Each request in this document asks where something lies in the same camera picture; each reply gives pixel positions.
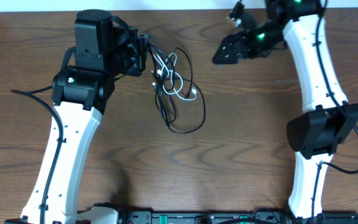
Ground black left camera cable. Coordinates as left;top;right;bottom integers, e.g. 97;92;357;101
10;86;67;224

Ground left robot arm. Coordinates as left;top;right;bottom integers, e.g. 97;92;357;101
14;9;149;223

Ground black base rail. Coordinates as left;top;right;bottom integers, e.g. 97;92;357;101
116;208;358;224

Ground black camera cable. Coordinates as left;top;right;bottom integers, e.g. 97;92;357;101
10;86;67;224
310;0;358;224

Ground black right camera cable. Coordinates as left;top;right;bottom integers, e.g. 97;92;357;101
310;0;358;224

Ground black USB cable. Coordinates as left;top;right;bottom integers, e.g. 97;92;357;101
147;42;206;135

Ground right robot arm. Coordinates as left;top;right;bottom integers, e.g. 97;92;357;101
212;0;358;223

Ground white USB cable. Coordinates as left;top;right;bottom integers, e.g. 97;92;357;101
150;52;198;101

